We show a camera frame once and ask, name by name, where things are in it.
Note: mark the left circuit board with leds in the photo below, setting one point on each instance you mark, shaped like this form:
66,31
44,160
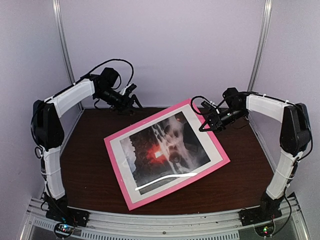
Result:
63,230

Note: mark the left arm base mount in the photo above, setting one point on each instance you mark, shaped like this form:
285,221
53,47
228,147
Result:
59,211

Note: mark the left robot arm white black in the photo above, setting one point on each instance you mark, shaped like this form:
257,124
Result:
47,130

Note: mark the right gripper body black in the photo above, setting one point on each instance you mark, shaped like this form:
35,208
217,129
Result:
221,122

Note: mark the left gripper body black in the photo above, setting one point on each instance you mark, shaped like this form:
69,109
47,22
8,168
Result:
120,103

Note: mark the aluminium corner post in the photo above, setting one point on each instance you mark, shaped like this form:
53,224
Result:
264,30
62,38

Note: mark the right circuit board with leds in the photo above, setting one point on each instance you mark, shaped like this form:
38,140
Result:
264,230

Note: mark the clear acrylic sheet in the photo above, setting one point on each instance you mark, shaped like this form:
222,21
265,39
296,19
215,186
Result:
165,155

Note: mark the left aluminium corner post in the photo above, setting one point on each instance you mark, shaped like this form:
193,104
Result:
62,38

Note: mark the white mat board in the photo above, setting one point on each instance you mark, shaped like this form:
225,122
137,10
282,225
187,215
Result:
117,160

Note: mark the circuit board with leds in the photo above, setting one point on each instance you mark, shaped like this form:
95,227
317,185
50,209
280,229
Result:
264,230
63,230

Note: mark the pink wooden picture frame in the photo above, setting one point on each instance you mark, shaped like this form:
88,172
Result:
115,170

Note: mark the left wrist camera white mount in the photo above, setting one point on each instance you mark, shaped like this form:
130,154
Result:
128,89

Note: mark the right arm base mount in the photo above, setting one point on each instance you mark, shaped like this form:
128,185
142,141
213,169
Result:
266,211

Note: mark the right aluminium corner post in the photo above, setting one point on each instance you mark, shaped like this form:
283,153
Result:
264,30

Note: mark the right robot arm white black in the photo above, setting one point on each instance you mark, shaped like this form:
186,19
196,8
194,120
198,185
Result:
295,133

